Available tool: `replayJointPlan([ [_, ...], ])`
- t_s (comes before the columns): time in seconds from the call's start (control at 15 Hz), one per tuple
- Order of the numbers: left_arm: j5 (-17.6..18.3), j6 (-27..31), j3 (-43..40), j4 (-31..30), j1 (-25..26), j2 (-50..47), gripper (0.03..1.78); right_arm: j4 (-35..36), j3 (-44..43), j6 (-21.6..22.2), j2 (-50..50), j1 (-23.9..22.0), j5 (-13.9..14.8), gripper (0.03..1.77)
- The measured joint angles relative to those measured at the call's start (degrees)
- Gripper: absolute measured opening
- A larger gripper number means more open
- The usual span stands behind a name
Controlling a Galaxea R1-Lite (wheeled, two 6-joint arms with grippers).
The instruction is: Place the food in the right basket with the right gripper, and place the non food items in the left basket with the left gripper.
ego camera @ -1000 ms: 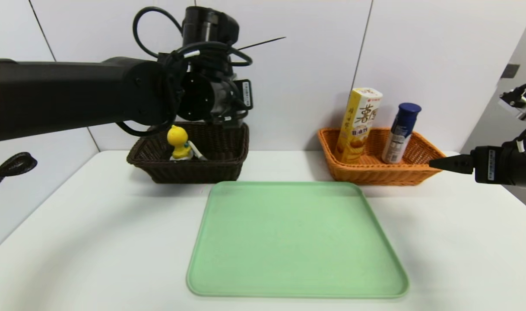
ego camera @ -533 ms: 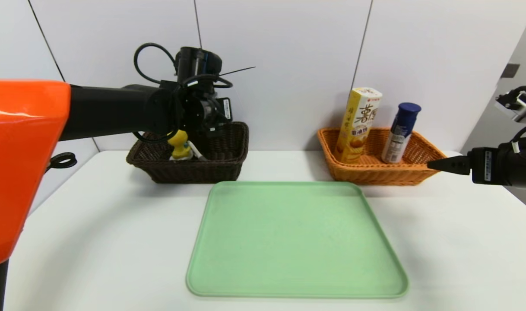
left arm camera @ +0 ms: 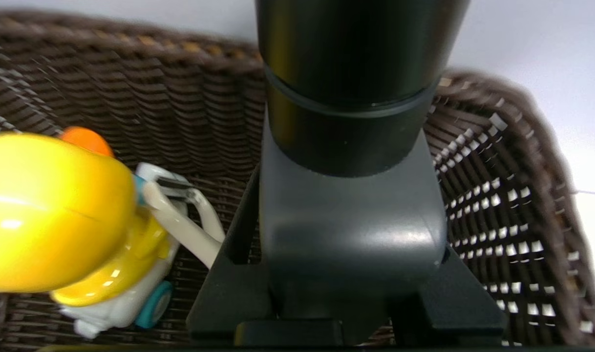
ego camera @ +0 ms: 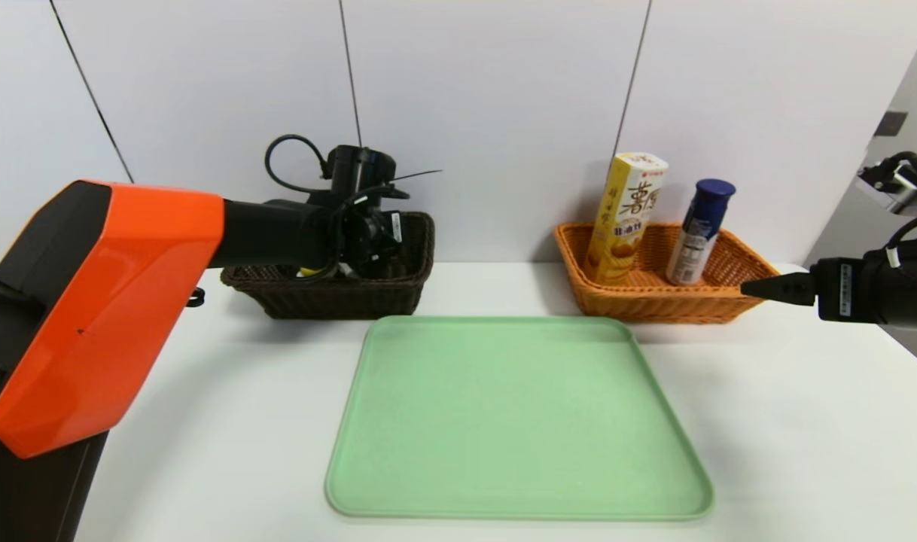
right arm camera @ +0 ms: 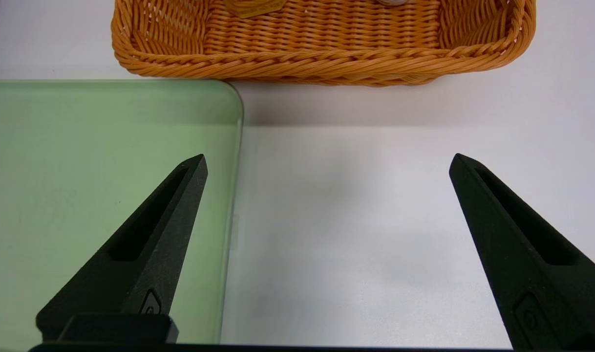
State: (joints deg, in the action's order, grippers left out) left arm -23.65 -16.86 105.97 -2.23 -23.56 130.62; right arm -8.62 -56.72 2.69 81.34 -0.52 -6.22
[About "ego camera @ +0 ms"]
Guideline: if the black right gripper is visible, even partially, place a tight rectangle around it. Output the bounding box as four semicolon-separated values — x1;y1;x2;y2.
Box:
740;248;917;324

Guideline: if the white bottle with blue cap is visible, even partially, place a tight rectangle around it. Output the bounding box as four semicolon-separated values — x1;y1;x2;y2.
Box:
666;178;737;287

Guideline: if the yellow potato chips box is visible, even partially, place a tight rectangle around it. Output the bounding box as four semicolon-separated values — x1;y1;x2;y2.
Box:
583;152;669;288

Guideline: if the orange wicker basket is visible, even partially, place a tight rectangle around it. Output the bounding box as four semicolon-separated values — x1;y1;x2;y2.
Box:
554;223;781;325

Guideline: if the dark brown wicker basket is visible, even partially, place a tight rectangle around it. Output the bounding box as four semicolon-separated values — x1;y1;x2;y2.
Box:
221;212;436;321

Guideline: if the light green plastic tray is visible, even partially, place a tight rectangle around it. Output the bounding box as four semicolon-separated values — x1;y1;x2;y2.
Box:
324;315;715;521

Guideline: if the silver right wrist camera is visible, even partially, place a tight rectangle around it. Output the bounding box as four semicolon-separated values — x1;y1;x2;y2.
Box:
856;158;917;217

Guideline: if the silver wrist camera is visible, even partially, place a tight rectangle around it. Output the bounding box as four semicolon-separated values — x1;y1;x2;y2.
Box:
856;158;917;217
329;145;397;198

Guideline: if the thin black cable tie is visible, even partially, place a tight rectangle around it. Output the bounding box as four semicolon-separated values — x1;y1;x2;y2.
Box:
383;169;443;187

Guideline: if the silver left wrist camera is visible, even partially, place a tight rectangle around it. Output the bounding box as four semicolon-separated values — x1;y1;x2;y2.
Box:
329;145;397;198

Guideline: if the black left camera cable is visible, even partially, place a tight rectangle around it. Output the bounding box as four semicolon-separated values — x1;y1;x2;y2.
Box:
264;134;333;194

